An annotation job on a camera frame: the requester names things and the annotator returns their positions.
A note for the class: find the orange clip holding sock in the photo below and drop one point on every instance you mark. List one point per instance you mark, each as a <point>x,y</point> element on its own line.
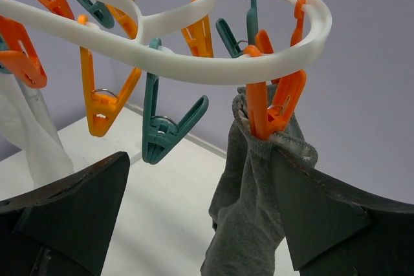
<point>267,116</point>

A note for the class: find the white clip hanger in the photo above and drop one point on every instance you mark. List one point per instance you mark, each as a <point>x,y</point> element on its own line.
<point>173,40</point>

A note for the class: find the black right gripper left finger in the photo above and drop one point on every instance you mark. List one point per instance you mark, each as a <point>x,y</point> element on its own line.
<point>65,227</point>

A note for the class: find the white clothes rack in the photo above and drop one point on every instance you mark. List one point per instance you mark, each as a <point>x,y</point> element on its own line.
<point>39,109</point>

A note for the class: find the white sock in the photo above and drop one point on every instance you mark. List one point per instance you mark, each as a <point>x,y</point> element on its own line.
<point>47,160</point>

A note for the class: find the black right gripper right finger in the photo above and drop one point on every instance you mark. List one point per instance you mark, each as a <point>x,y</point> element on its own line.
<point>333,228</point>

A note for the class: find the teal clip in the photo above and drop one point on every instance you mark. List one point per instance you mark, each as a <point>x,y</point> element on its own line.
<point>160,134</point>

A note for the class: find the grey sock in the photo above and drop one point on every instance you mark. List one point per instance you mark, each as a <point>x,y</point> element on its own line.
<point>245,214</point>

